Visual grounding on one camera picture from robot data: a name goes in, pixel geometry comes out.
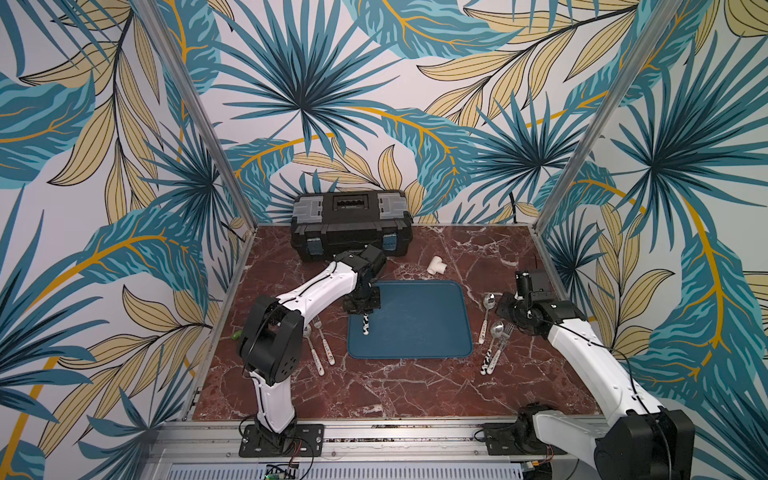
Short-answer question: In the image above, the spoon with cow-pattern handle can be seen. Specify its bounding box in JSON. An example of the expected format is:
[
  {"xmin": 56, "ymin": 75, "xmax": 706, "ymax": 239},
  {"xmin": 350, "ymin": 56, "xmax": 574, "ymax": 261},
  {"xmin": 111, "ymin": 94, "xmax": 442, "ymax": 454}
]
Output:
[{"xmin": 480, "ymin": 320, "xmax": 505, "ymax": 375}]

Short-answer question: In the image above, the spoon with panda handle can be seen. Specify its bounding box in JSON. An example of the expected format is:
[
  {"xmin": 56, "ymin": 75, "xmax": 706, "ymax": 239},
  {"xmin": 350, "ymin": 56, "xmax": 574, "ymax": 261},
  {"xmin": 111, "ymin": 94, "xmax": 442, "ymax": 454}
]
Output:
[{"xmin": 478, "ymin": 292, "xmax": 496, "ymax": 345}]

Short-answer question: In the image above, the fork with hello kitty handle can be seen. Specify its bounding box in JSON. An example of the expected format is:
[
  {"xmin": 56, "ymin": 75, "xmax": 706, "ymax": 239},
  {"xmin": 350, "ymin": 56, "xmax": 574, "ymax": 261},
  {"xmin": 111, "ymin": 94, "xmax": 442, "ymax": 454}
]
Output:
[{"xmin": 313, "ymin": 317, "xmax": 336, "ymax": 366}]

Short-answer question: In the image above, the spoon with hello kitty handle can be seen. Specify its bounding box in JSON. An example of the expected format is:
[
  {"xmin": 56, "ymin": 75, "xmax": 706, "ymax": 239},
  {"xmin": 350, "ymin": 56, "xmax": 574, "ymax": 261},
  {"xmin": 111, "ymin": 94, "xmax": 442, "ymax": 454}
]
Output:
[{"xmin": 303, "ymin": 325, "xmax": 325, "ymax": 376}]

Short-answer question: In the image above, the fork with panda handle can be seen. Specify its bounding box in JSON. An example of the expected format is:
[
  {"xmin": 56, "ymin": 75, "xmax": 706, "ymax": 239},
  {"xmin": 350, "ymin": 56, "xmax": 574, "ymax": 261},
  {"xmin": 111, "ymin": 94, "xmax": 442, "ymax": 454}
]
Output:
[{"xmin": 486, "ymin": 323, "xmax": 514, "ymax": 375}]

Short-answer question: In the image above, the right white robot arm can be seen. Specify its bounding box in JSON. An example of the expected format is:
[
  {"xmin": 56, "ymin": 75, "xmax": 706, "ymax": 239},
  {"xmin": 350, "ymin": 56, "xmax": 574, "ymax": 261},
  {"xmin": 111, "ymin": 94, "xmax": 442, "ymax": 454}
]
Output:
[{"xmin": 497, "ymin": 291, "xmax": 695, "ymax": 479}]

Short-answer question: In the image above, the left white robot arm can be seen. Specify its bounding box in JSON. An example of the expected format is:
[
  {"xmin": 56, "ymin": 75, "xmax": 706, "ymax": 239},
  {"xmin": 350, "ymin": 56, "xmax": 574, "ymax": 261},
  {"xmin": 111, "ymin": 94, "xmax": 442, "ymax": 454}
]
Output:
[{"xmin": 237, "ymin": 246, "xmax": 386, "ymax": 434}]

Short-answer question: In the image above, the teal plastic tray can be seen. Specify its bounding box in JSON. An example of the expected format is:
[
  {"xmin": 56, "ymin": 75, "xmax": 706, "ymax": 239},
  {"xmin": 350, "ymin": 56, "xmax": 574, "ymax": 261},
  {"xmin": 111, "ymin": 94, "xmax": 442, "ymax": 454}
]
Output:
[{"xmin": 347, "ymin": 280, "xmax": 473, "ymax": 360}]

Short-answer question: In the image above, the white PVC tee fitting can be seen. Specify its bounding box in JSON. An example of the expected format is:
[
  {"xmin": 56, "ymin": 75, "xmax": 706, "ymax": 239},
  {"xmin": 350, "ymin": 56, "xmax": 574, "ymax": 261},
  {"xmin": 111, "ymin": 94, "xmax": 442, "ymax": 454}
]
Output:
[{"xmin": 427, "ymin": 256, "xmax": 447, "ymax": 275}]

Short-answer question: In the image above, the black toolbox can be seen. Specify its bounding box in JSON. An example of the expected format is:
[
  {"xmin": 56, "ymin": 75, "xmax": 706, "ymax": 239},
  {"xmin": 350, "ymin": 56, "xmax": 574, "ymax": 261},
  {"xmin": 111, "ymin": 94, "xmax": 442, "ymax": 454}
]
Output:
[{"xmin": 290, "ymin": 190, "xmax": 413, "ymax": 262}]

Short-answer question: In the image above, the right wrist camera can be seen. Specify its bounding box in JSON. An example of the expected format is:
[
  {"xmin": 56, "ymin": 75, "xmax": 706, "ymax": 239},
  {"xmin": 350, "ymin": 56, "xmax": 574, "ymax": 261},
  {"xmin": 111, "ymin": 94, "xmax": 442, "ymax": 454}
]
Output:
[{"xmin": 516, "ymin": 270, "xmax": 555, "ymax": 301}]

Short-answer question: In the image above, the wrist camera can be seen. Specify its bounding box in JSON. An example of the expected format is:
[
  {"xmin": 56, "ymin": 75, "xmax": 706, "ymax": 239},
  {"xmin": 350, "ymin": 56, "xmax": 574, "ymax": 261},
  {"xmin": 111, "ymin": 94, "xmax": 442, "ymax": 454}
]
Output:
[
  {"xmin": 516, "ymin": 270, "xmax": 555, "ymax": 301},
  {"xmin": 353, "ymin": 245, "xmax": 387, "ymax": 277}
]

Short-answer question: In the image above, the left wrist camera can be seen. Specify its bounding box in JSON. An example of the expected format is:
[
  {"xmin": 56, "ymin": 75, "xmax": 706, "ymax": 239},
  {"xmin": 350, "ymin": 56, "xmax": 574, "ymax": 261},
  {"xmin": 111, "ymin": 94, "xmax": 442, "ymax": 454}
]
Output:
[{"xmin": 353, "ymin": 245, "xmax": 387, "ymax": 277}]

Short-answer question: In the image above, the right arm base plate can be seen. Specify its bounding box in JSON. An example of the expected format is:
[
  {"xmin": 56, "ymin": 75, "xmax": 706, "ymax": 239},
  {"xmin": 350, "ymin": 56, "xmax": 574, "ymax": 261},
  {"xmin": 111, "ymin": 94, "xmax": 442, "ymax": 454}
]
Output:
[{"xmin": 476, "ymin": 422, "xmax": 565, "ymax": 458}]

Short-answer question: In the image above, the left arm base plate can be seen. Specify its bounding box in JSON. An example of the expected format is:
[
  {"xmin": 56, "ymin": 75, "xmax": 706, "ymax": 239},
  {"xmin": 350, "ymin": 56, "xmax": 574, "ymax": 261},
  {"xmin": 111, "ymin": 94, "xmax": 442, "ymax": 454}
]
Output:
[{"xmin": 238, "ymin": 423, "xmax": 325, "ymax": 458}]

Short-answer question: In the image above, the aluminium front rail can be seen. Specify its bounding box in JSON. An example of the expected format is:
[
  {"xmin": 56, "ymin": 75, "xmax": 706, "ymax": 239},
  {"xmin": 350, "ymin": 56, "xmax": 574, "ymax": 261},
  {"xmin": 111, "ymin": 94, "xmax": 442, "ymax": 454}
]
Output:
[{"xmin": 143, "ymin": 418, "xmax": 613, "ymax": 464}]

